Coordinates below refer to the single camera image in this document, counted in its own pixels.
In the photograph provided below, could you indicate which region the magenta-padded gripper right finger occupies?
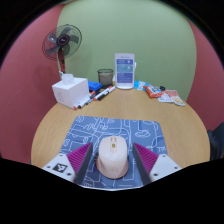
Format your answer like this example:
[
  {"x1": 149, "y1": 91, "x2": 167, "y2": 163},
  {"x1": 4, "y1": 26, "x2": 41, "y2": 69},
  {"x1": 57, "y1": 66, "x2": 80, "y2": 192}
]
[{"x1": 131, "y1": 142, "x2": 183, "y2": 186}]

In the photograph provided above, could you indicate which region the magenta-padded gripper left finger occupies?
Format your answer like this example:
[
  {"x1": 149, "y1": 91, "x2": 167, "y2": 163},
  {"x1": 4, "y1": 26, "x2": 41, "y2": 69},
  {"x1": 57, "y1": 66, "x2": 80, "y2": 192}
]
[{"x1": 42, "y1": 142, "x2": 94, "y2": 186}]

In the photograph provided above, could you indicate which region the white computer mouse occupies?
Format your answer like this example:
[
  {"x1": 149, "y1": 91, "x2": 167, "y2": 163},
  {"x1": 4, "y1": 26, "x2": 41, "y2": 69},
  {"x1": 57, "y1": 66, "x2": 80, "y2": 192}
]
[{"x1": 95, "y1": 135, "x2": 130, "y2": 180}]

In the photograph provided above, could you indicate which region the blue patterned mouse pad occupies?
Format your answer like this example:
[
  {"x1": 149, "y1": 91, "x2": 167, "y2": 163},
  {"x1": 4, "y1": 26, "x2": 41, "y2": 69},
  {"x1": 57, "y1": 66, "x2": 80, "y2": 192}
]
[{"x1": 59, "y1": 115, "x2": 169, "y2": 192}]

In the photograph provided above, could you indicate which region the red-capped whiteboard marker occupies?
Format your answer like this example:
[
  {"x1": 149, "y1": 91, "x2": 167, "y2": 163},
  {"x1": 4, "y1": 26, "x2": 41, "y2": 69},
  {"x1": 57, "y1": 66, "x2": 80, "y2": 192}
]
[
  {"x1": 93, "y1": 85, "x2": 116, "y2": 102},
  {"x1": 73, "y1": 91, "x2": 97, "y2": 111}
]

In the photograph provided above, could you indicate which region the black-capped whiteboard marker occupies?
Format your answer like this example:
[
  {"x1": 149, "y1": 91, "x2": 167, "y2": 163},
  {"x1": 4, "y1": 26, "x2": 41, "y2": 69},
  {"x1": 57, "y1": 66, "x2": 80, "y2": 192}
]
[{"x1": 85, "y1": 87, "x2": 105, "y2": 105}]

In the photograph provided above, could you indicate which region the white and orange snack packet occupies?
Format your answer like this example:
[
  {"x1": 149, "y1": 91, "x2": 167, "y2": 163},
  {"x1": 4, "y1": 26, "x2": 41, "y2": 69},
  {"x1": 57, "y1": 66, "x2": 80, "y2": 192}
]
[{"x1": 157, "y1": 89, "x2": 186, "y2": 107}]

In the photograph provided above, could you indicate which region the white tissue box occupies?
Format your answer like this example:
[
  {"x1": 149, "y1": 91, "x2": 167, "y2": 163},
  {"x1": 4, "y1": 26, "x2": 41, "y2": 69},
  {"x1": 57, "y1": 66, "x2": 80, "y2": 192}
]
[{"x1": 51, "y1": 73, "x2": 90, "y2": 109}]

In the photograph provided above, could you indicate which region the blue whiteboard eraser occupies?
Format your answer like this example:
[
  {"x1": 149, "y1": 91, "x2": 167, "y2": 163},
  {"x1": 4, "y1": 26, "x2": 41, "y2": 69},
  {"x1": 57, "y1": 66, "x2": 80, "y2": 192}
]
[{"x1": 87, "y1": 80, "x2": 103, "y2": 93}]

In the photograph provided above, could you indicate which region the dark mesh pen cup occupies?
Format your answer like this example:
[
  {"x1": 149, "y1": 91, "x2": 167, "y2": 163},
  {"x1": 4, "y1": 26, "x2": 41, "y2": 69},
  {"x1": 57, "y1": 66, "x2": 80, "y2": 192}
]
[{"x1": 97, "y1": 68, "x2": 115, "y2": 88}]

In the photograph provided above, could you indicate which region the white and blue sign stand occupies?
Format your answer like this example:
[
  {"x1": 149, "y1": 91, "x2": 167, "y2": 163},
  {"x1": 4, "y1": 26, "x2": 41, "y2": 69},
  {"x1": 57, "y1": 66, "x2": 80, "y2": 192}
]
[{"x1": 114, "y1": 52, "x2": 136, "y2": 90}]

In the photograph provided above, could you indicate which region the black standing fan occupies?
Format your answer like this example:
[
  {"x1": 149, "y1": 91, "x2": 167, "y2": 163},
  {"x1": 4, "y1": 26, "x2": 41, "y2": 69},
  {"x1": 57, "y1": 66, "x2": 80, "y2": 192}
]
[{"x1": 41, "y1": 23, "x2": 83, "y2": 74}]

